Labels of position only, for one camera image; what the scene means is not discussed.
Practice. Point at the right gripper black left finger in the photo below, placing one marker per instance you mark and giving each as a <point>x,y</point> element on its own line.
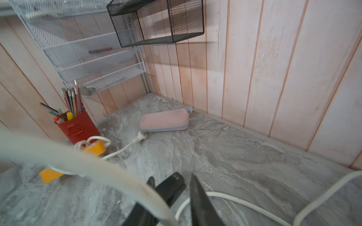
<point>139,216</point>

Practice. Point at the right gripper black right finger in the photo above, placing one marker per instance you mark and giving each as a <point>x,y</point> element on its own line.
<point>202,210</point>

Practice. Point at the yellow power strip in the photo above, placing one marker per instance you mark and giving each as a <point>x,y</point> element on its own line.
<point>96,148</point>

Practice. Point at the black remote control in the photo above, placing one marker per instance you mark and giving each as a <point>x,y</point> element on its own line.
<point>171,188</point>

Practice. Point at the red pencil cup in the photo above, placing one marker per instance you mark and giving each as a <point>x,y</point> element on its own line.
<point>75,122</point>

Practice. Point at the black mesh basket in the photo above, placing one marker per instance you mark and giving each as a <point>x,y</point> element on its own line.
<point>156,22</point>

